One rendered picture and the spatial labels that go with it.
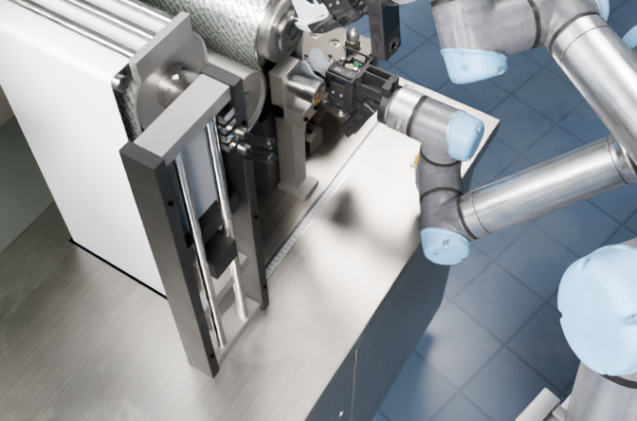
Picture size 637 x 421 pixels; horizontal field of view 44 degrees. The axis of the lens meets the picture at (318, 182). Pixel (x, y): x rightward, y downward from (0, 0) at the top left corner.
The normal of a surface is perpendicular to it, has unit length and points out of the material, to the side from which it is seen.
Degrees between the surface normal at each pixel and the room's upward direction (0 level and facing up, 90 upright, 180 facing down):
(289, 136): 90
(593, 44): 25
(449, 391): 0
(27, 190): 90
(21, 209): 90
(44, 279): 0
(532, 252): 0
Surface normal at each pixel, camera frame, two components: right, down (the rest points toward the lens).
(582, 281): -0.93, 0.20
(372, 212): -0.01, -0.61
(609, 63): -0.40, -0.42
